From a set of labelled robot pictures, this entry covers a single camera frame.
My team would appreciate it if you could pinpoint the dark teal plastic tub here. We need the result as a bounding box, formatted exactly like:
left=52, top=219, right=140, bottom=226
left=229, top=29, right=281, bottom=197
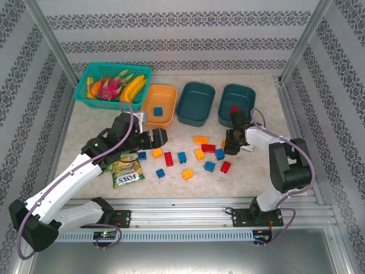
left=217, top=83, right=257, bottom=129
left=176, top=82, right=216, bottom=128

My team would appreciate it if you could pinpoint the green Fox's candy bag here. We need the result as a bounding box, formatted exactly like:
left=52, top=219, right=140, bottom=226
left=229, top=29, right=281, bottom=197
left=98, top=153, right=146, bottom=189

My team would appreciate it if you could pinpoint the orange plastic tub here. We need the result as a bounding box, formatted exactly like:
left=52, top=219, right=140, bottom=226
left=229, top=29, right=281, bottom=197
left=140, top=83, right=178, bottom=129

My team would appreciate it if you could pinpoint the teal plastic mesh basket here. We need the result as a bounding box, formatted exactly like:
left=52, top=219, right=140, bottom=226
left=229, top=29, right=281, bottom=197
left=74, top=62, right=153, bottom=112

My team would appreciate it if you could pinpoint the yellow toy banana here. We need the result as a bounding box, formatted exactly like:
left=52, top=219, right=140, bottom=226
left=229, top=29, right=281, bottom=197
left=119, top=74, right=145, bottom=103
left=127, top=79, right=148, bottom=103

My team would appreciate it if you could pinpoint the pink toy dragon fruit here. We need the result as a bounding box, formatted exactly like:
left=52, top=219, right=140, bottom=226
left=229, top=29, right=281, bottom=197
left=98, top=69, right=134, bottom=101

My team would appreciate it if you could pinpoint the small yellow toy fruit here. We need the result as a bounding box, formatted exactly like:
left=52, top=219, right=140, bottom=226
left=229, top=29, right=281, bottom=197
left=86, top=76, right=98, bottom=100

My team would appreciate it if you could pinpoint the orange toy fruit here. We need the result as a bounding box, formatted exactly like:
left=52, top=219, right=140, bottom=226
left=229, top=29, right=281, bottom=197
left=91, top=77, right=111, bottom=99

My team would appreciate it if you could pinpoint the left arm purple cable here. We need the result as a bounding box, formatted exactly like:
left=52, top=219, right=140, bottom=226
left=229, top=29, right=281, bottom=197
left=16, top=101, right=136, bottom=260

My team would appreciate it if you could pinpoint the aluminium side rail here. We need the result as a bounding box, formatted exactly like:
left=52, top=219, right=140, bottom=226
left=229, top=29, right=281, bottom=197
left=39, top=81, right=79, bottom=208
left=274, top=75, right=325, bottom=206

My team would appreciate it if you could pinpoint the aluminium mounting rail beam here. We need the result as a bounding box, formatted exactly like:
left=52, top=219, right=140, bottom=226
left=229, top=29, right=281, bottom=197
left=27, top=197, right=336, bottom=231

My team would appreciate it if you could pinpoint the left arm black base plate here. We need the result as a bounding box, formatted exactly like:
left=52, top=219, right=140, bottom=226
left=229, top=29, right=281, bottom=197
left=99, top=209, right=132, bottom=229

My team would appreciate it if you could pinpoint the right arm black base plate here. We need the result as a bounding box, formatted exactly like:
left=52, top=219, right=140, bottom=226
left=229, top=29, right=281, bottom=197
left=231, top=207, right=285, bottom=228

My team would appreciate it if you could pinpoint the aluminium frame post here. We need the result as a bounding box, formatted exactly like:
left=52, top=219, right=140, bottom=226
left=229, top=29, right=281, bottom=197
left=22, top=0, right=80, bottom=85
left=280, top=0, right=334, bottom=85

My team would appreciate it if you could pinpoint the slotted grey cable duct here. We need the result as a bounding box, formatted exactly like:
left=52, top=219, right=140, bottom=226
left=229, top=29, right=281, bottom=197
left=38, top=229, right=271, bottom=243

